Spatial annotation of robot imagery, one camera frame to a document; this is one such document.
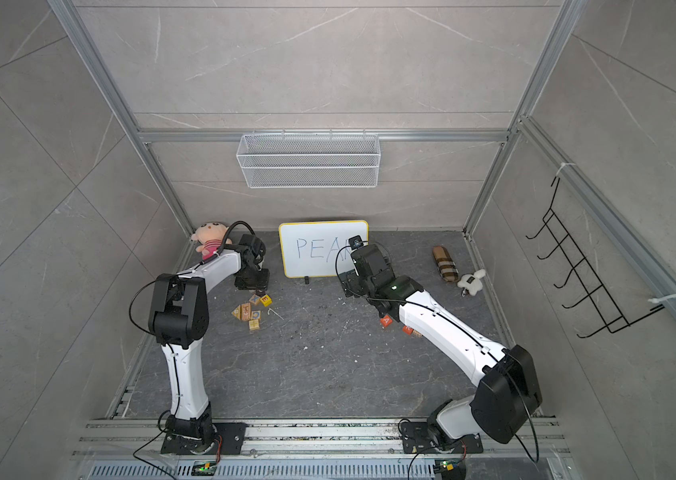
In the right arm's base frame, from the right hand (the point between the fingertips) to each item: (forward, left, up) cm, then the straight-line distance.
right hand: (365, 269), depth 82 cm
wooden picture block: (-2, +38, -19) cm, 43 cm away
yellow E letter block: (+2, +32, -19) cm, 38 cm away
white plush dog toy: (+7, -38, -18) cm, 43 cm away
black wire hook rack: (-22, -48, +11) cm, 54 cm away
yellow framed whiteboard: (+16, +18, -9) cm, 25 cm away
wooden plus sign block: (-6, +35, -19) cm, 40 cm away
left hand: (+9, +34, -19) cm, 40 cm away
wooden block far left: (-2, +41, -19) cm, 46 cm away
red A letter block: (-5, -7, -21) cm, 23 cm away
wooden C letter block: (-3, +35, -20) cm, 40 cm away
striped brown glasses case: (+16, -31, -20) cm, 40 cm away
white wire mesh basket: (+40, +18, +9) cm, 45 cm away
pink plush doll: (+28, +57, -14) cm, 65 cm away
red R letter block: (-8, -14, -21) cm, 26 cm away
